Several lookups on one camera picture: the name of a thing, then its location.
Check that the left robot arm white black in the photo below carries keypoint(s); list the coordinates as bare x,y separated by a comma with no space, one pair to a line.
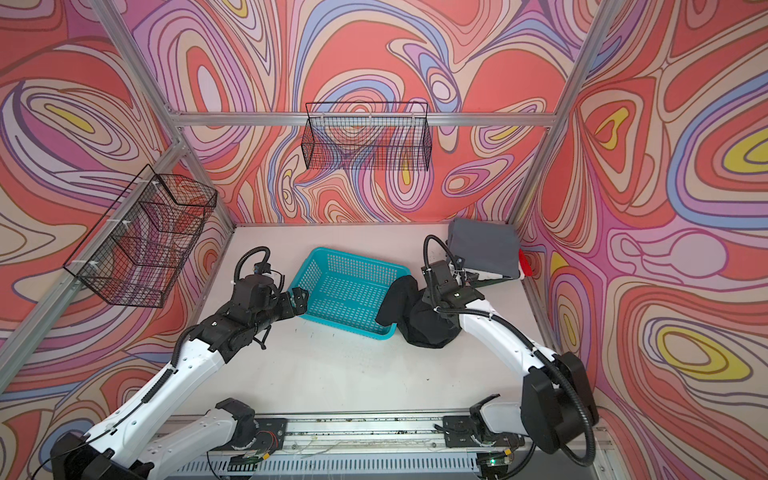
125,445

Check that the black wire basket back wall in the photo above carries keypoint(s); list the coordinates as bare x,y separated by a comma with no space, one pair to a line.
353,145

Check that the black wire basket left wall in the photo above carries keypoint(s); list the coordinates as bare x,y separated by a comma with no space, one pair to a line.
160,218

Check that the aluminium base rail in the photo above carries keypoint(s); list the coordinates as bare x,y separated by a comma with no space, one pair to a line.
348,445

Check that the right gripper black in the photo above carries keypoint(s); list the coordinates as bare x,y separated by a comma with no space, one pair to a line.
428,296

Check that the black wire basket wall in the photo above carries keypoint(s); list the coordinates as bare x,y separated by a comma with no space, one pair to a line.
353,145
160,218

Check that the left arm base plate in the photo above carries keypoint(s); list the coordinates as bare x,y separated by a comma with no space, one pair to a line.
265,434

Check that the red folded t shirt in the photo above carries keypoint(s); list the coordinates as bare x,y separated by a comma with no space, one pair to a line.
524,265

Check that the black t shirt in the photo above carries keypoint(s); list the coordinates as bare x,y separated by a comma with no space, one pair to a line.
403,306

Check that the teal plastic basket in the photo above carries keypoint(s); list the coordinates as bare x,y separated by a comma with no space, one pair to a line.
346,290

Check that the aluminium frame crossbar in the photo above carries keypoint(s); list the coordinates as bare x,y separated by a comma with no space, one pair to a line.
299,119

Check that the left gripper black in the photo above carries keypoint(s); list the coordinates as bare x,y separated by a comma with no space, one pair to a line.
288,309

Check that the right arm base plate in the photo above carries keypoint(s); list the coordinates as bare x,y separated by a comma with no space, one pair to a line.
462,431

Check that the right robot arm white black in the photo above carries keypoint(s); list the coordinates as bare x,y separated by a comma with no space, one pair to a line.
555,409

